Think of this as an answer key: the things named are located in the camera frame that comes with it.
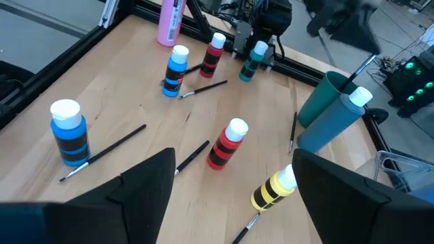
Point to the clear plastic bin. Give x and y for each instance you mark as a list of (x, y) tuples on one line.
[(390, 169)]

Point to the large pink paint bottle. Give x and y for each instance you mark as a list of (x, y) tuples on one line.
[(166, 23)]

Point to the small blue striped paint bottle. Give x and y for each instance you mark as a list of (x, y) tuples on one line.
[(69, 142), (174, 67)]

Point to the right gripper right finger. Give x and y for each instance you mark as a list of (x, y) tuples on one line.
[(339, 203)]

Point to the large grey-blue paint bottle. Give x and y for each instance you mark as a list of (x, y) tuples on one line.
[(329, 125)]

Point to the dark green plastic cup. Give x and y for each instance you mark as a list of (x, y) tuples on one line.
[(318, 101)]

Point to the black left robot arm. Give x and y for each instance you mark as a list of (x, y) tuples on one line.
[(268, 20)]

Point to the small yellow striped paint bottle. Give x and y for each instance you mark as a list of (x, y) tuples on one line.
[(271, 191)]

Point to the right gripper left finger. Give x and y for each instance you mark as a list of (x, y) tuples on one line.
[(135, 196)]

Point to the small red striped paint bottle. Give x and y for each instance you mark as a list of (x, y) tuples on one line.
[(223, 149)]

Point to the silver frame bracket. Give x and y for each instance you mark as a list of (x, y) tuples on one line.
[(108, 13)]

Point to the small maroon striped paint bottle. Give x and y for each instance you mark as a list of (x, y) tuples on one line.
[(212, 54)]

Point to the small teal striped paint bottle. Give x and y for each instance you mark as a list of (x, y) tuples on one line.
[(252, 62)]

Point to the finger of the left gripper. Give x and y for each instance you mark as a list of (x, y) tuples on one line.
[(320, 22), (363, 30)]

